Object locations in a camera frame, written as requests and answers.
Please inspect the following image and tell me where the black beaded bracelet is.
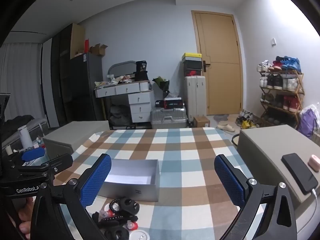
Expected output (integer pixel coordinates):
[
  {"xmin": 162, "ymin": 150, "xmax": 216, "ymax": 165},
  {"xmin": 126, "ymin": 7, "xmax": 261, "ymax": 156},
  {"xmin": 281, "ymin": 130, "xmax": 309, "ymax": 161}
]
[{"xmin": 107, "ymin": 197, "xmax": 124, "ymax": 212}]

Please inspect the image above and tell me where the black banana hair clip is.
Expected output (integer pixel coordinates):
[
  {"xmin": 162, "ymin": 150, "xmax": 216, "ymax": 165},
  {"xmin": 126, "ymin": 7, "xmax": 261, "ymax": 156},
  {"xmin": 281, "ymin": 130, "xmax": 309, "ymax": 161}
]
[{"xmin": 92, "ymin": 212, "xmax": 138, "ymax": 240}]

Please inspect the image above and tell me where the small red white badge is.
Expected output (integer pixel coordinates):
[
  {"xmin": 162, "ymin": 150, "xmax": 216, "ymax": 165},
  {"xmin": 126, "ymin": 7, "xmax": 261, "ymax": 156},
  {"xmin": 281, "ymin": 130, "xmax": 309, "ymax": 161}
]
[{"xmin": 126, "ymin": 220, "xmax": 138, "ymax": 231}]

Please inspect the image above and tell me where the black claw hair clip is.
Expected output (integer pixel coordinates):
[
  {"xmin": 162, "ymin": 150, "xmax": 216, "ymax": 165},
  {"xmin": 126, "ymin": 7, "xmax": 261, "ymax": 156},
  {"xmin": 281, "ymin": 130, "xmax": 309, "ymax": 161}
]
[{"xmin": 118, "ymin": 197, "xmax": 140, "ymax": 216}]

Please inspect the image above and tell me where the left human hand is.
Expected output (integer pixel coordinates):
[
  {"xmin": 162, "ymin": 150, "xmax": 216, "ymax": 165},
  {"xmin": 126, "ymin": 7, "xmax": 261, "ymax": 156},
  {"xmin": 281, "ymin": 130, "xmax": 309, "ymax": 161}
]
[{"xmin": 18, "ymin": 197, "xmax": 34, "ymax": 239}]

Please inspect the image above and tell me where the white thermos bottle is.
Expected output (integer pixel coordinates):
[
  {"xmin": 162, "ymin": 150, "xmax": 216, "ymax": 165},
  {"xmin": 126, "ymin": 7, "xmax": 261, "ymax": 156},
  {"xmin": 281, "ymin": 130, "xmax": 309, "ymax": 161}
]
[{"xmin": 17, "ymin": 125, "xmax": 33, "ymax": 149}]

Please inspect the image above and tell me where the grey left bedside cabinet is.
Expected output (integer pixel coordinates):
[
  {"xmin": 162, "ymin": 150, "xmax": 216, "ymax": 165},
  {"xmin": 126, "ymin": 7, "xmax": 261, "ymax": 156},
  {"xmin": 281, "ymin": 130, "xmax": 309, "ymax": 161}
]
[{"xmin": 43, "ymin": 121, "xmax": 110, "ymax": 159}]

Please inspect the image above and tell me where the grey bedside cabinet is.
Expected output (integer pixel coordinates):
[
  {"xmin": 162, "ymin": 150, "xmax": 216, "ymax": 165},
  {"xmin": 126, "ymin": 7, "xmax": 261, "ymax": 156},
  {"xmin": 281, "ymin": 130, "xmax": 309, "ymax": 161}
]
[
  {"xmin": 237, "ymin": 125, "xmax": 320, "ymax": 209},
  {"xmin": 43, "ymin": 121, "xmax": 110, "ymax": 159}
]

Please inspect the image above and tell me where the grey right bedside cabinet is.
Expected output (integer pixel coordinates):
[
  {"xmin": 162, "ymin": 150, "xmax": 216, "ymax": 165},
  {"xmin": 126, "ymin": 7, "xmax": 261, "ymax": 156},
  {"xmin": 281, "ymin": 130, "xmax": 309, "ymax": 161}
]
[{"xmin": 237, "ymin": 125, "xmax": 320, "ymax": 209}]

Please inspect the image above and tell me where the blue brown checkered tablecloth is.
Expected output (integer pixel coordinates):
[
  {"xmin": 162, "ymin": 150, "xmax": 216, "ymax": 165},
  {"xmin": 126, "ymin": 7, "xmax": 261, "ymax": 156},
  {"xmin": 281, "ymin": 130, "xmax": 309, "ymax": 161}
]
[{"xmin": 54, "ymin": 127, "xmax": 251, "ymax": 239}]

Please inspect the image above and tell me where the grey cardboard storage box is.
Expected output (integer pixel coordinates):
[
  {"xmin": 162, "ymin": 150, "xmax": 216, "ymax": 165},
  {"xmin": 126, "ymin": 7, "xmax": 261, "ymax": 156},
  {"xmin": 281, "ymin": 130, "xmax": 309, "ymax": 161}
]
[{"xmin": 98, "ymin": 159, "xmax": 160, "ymax": 202}]

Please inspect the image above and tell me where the black smartphone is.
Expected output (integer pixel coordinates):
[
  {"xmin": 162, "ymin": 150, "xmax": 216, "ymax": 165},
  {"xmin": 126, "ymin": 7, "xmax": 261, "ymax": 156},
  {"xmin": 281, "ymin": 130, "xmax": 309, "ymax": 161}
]
[{"xmin": 281, "ymin": 153, "xmax": 318, "ymax": 195}]

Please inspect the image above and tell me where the beige slipper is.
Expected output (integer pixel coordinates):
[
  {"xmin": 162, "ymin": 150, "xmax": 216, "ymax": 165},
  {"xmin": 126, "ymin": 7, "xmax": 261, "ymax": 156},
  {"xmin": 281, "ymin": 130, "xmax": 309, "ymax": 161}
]
[{"xmin": 217, "ymin": 124, "xmax": 235, "ymax": 133}]

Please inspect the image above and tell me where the small cardboard box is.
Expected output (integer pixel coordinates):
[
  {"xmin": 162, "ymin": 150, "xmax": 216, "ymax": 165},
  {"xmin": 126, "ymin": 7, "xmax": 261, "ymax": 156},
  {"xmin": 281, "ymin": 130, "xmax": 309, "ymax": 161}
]
[{"xmin": 194, "ymin": 116, "xmax": 210, "ymax": 128}]

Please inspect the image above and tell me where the pink earbud case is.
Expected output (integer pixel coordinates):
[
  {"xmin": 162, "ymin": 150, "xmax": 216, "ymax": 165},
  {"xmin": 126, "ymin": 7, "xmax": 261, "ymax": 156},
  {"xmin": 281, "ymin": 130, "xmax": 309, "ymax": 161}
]
[{"xmin": 308, "ymin": 154, "xmax": 320, "ymax": 172}]

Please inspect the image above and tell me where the white curtain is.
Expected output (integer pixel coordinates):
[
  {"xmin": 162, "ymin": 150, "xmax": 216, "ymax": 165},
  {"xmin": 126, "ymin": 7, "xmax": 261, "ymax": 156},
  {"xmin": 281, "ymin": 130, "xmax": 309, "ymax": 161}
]
[{"xmin": 1, "ymin": 43, "xmax": 45, "ymax": 119}]

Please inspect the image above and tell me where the silver flat suitcase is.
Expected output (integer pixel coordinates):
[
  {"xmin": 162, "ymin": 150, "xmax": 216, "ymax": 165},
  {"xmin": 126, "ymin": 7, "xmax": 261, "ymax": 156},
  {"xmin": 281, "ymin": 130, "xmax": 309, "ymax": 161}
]
[{"xmin": 151, "ymin": 108, "xmax": 187, "ymax": 129}]

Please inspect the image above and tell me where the purple bag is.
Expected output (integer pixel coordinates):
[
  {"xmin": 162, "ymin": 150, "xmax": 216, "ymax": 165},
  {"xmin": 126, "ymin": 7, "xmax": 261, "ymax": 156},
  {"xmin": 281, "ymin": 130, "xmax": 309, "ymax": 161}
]
[{"xmin": 298, "ymin": 105, "xmax": 319, "ymax": 139}]

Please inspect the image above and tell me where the black refrigerator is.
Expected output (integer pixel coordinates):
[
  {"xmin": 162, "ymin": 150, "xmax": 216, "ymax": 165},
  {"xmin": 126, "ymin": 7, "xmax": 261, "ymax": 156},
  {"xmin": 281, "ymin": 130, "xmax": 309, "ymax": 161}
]
[{"xmin": 68, "ymin": 53, "xmax": 104, "ymax": 121}]

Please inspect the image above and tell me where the black red box on suitcase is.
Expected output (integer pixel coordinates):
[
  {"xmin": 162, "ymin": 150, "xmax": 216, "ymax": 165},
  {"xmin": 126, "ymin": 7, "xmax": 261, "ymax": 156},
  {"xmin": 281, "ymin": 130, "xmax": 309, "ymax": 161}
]
[{"xmin": 155, "ymin": 99, "xmax": 183, "ymax": 109}]

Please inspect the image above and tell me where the white drawer desk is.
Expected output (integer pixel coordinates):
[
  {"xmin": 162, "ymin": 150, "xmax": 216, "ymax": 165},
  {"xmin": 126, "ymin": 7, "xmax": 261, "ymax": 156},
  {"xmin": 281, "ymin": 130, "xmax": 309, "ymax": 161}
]
[{"xmin": 94, "ymin": 80, "xmax": 155, "ymax": 124}]

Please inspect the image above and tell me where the wooden shoe rack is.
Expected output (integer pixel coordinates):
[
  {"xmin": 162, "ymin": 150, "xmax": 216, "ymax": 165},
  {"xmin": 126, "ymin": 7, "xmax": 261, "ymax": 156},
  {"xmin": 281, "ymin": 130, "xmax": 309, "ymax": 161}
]
[{"xmin": 259, "ymin": 70, "xmax": 305, "ymax": 129}]

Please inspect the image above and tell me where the white upright suitcase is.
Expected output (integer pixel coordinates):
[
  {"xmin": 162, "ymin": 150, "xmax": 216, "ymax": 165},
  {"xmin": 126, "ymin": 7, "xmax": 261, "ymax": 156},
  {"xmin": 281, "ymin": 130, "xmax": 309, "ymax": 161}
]
[{"xmin": 184, "ymin": 76, "xmax": 207, "ymax": 122}]

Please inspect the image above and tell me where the black bag on desk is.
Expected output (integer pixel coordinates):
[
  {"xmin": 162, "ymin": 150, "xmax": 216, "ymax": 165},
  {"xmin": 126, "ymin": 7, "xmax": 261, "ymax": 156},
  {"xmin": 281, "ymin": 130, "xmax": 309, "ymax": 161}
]
[{"xmin": 134, "ymin": 61, "xmax": 149, "ymax": 81}]

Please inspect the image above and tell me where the grey chair back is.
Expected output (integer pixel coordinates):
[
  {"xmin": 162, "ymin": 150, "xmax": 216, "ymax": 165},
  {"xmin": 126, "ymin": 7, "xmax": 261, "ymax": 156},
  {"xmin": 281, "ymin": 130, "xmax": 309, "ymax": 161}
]
[{"xmin": 107, "ymin": 61, "xmax": 136, "ymax": 77}]

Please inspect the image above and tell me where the green wrapped bouquet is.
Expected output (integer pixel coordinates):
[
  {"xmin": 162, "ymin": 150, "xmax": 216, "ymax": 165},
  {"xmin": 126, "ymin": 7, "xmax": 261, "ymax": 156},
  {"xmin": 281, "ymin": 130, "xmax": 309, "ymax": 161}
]
[{"xmin": 153, "ymin": 76, "xmax": 170, "ymax": 98}]

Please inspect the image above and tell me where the open cardboard box on fridge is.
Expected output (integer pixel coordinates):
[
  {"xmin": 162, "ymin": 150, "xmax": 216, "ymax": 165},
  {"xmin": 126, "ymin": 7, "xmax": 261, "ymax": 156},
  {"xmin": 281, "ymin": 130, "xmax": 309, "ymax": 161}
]
[{"xmin": 89, "ymin": 43, "xmax": 107, "ymax": 56}]

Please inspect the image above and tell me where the black red shoe box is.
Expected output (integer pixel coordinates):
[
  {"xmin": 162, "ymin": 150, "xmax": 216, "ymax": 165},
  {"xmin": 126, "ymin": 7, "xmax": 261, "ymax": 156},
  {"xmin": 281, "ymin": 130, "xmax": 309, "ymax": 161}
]
[{"xmin": 183, "ymin": 61, "xmax": 202, "ymax": 76}]

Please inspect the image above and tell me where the yellow shoe box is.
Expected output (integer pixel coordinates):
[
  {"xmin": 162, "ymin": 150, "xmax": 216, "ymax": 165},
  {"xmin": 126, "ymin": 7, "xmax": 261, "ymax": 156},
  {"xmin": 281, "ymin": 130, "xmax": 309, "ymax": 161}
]
[{"xmin": 182, "ymin": 53, "xmax": 202, "ymax": 61}]

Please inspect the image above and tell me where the wooden door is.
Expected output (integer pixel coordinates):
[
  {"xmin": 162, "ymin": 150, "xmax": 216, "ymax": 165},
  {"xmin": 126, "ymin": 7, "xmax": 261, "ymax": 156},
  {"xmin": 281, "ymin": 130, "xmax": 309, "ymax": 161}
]
[{"xmin": 191, "ymin": 10, "xmax": 243, "ymax": 115}]

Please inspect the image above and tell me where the white charging cable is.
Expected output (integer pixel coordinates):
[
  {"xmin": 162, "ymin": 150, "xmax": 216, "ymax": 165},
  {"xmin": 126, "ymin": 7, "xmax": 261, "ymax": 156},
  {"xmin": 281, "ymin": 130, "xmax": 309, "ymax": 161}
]
[{"xmin": 311, "ymin": 189, "xmax": 320, "ymax": 240}]

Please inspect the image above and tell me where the wall light switch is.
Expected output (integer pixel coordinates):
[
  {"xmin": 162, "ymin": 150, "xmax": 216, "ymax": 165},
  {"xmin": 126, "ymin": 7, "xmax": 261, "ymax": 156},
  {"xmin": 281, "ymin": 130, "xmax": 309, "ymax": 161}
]
[{"xmin": 271, "ymin": 38, "xmax": 277, "ymax": 46}]

